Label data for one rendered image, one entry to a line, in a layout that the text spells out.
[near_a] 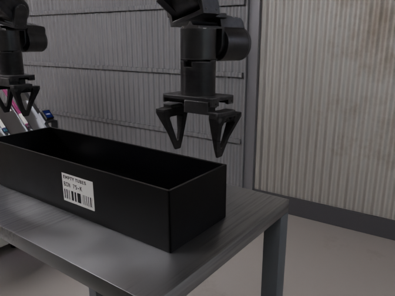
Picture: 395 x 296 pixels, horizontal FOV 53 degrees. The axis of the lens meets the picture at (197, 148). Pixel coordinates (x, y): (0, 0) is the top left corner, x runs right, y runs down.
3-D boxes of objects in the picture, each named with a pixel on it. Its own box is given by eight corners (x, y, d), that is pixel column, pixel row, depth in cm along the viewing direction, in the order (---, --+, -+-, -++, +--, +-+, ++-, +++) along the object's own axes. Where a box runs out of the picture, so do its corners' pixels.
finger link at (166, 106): (180, 143, 74) (179, 93, 71) (211, 149, 69) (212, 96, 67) (154, 150, 68) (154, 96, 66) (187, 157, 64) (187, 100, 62)
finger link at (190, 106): (206, 148, 70) (207, 95, 68) (241, 155, 66) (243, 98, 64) (182, 156, 65) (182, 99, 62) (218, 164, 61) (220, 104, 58)
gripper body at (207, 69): (186, 100, 71) (186, 58, 69) (234, 106, 65) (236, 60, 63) (161, 104, 65) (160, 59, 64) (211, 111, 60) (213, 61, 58)
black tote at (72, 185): (-7, 182, 98) (-13, 138, 95) (54, 165, 111) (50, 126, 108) (170, 254, 65) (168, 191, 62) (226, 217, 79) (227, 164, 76)
